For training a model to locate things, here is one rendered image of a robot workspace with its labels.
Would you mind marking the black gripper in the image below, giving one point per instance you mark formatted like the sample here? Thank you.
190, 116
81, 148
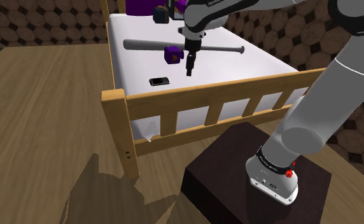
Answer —
190, 54

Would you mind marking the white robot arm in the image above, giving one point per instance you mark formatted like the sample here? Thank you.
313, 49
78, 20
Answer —
321, 102

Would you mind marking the purple cube toy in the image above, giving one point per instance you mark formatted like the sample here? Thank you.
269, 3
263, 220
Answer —
172, 54

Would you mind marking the black mobile phone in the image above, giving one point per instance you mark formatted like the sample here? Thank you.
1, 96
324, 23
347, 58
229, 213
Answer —
159, 81

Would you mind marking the wooden bed with white mattress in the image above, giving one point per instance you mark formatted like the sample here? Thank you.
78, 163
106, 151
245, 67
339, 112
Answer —
231, 66

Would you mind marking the grey baseball bat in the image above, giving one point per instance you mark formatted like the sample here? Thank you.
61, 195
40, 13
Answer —
144, 45

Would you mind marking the dark blue and tan box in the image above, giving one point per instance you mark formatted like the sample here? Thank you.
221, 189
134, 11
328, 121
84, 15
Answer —
160, 14

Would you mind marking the purple pillow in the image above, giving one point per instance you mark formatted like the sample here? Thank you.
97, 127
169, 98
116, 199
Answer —
140, 6

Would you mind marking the dark brown robot stand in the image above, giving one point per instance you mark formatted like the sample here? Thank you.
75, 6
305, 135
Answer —
225, 180

